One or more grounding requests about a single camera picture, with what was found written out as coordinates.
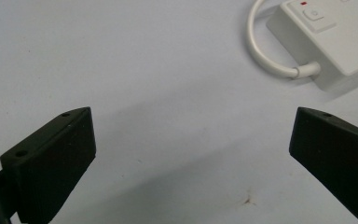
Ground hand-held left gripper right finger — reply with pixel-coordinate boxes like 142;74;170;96
288;106;358;224

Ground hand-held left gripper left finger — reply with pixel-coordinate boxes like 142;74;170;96
0;106;97;224

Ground white power strip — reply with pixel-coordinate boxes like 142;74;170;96
266;0;358;93

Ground white power strip cable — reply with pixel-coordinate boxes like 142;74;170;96
246;0;322;80

